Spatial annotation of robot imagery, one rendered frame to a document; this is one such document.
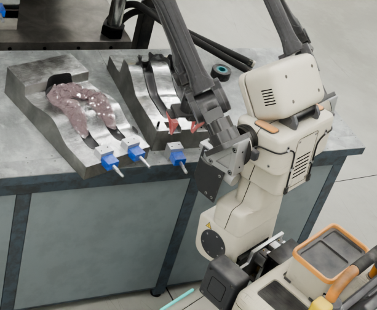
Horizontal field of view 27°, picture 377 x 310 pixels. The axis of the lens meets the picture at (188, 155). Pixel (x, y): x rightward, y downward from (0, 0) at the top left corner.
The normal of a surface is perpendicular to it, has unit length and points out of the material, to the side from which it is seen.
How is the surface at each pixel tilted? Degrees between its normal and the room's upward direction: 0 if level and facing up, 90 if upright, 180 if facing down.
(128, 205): 90
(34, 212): 90
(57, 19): 0
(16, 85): 90
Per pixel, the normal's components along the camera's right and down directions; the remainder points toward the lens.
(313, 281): -0.69, 0.34
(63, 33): 0.24, -0.76
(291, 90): 0.67, -0.09
